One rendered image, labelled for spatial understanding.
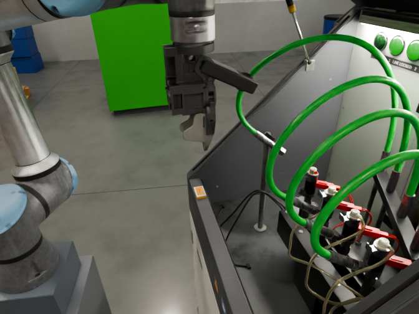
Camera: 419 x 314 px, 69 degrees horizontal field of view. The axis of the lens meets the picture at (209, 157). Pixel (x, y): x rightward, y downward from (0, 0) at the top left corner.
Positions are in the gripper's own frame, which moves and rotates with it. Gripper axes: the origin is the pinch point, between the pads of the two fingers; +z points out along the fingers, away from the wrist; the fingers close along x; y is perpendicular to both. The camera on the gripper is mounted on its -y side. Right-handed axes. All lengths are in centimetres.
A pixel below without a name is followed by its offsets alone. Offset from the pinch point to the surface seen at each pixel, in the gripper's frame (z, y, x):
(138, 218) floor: 125, 26, -127
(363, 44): -16.3, -35.4, -4.4
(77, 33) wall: 71, 120, -668
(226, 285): 30.1, -0.4, 11.5
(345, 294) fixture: 27.2, -22.8, 22.0
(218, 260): 30.1, -0.6, 4.5
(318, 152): -4.5, -14.8, 16.1
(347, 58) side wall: -6, -53, -31
